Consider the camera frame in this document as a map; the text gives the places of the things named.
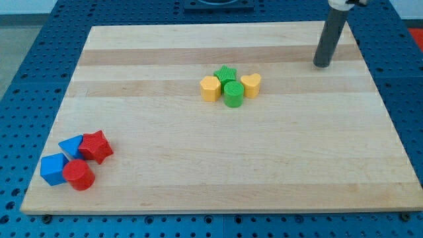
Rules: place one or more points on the white rod mount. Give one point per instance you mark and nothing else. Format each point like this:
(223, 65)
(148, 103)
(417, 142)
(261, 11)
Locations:
(346, 5)

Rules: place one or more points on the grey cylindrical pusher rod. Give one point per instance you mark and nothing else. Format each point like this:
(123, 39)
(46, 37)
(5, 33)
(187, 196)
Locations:
(330, 36)

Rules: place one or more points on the yellow heart block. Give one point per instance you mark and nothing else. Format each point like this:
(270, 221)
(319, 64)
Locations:
(251, 84)

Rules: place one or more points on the green cylinder block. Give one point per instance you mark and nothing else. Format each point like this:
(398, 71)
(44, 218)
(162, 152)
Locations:
(233, 94)

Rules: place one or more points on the green star block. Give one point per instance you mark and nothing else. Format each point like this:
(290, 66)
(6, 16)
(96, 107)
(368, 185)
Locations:
(225, 74)

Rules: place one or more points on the yellow pentagon block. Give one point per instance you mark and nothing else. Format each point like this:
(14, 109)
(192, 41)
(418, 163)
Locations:
(210, 88)

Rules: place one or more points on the red star block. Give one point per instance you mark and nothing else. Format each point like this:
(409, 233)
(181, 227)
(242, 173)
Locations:
(95, 147)

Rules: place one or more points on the blue triangle block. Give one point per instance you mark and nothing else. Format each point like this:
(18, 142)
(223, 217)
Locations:
(70, 147)

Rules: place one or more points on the red cylinder block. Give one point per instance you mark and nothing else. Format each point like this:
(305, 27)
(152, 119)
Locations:
(78, 174)

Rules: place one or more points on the blue cube block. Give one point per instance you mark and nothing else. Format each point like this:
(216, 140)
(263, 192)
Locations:
(51, 168)

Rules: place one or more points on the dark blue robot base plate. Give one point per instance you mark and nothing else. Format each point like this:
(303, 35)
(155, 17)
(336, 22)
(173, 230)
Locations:
(217, 5)

